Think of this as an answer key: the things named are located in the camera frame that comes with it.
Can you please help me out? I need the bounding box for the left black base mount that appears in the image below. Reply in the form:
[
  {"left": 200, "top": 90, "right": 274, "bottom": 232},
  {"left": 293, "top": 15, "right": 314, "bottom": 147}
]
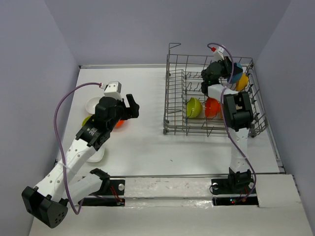
[{"left": 82, "top": 168, "right": 126, "bottom": 207}]

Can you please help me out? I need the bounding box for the green bowl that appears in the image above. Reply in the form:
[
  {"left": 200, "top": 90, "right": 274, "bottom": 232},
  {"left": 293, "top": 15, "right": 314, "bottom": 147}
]
[
  {"left": 82, "top": 116, "right": 92, "bottom": 126},
  {"left": 186, "top": 97, "right": 203, "bottom": 118}
]

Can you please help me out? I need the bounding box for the orange bowl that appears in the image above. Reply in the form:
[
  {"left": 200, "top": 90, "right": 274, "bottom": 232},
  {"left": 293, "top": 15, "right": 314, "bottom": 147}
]
[
  {"left": 115, "top": 120, "right": 125, "bottom": 128},
  {"left": 205, "top": 97, "right": 220, "bottom": 118}
]

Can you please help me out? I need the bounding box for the grey wire dish rack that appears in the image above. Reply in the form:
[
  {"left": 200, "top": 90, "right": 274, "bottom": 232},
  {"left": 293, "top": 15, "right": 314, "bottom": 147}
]
[{"left": 163, "top": 43, "right": 269, "bottom": 138}]

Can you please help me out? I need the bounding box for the white square bowl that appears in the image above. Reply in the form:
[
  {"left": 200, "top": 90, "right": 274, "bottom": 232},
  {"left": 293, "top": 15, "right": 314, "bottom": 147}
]
[{"left": 87, "top": 147, "right": 106, "bottom": 163}]

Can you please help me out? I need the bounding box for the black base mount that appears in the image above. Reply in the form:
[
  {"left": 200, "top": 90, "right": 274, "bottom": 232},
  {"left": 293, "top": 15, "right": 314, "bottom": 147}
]
[
  {"left": 82, "top": 168, "right": 126, "bottom": 207},
  {"left": 209, "top": 170, "right": 258, "bottom": 206}
]

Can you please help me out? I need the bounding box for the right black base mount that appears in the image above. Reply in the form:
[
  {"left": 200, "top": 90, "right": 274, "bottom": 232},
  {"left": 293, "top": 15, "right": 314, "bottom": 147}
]
[{"left": 209, "top": 170, "right": 258, "bottom": 206}]

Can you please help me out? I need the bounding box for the blue bowl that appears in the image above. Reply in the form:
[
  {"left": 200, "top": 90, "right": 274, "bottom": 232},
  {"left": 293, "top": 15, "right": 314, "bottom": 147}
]
[{"left": 227, "top": 62, "right": 243, "bottom": 84}]

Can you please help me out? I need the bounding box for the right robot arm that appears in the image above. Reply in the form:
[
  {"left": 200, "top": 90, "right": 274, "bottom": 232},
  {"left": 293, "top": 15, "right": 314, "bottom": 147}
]
[{"left": 201, "top": 57, "right": 253, "bottom": 195}]

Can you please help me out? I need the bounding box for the white orange-bottom bowl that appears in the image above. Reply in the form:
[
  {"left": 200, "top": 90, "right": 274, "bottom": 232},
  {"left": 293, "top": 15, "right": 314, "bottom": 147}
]
[{"left": 85, "top": 97, "right": 100, "bottom": 115}]

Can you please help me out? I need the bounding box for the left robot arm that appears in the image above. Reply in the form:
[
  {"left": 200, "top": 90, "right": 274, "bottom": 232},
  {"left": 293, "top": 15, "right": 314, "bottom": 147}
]
[{"left": 22, "top": 94, "right": 140, "bottom": 229}]

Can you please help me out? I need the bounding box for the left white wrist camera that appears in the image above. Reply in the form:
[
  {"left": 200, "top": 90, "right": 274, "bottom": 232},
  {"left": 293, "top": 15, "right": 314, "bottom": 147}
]
[{"left": 99, "top": 81, "right": 123, "bottom": 101}]

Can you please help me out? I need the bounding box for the large yellow bowl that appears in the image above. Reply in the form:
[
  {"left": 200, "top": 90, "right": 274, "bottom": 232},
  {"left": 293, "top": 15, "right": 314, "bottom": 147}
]
[{"left": 235, "top": 73, "right": 249, "bottom": 91}]

